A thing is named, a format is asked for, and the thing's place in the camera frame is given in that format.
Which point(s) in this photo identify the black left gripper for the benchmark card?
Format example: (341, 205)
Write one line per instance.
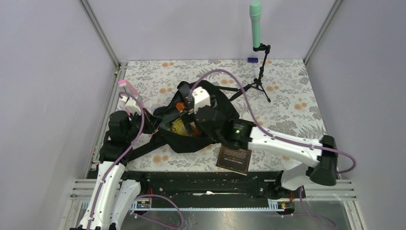
(152, 122)

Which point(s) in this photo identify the black student backpack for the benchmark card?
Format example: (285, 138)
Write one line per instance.
(188, 130)

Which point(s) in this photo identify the yellow snack packet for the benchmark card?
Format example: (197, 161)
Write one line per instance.
(179, 127)

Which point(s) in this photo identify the orange book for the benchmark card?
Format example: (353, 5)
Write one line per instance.
(181, 107)

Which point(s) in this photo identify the dark brown book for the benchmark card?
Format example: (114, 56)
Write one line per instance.
(235, 160)

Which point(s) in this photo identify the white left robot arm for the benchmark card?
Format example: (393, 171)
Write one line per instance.
(112, 196)

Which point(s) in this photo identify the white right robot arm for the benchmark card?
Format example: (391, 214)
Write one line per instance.
(317, 156)

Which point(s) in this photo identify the floral table mat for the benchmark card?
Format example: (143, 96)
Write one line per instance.
(293, 109)

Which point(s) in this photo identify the black microphone tripod stand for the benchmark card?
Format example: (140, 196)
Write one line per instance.
(257, 83)

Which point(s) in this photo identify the small blue block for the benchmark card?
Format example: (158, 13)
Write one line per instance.
(252, 60)

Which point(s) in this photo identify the mint green microphone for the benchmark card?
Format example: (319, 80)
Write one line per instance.
(255, 11)

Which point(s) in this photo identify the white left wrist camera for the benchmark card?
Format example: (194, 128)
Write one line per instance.
(131, 107)

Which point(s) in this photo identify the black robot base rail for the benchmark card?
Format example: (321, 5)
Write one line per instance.
(211, 190)

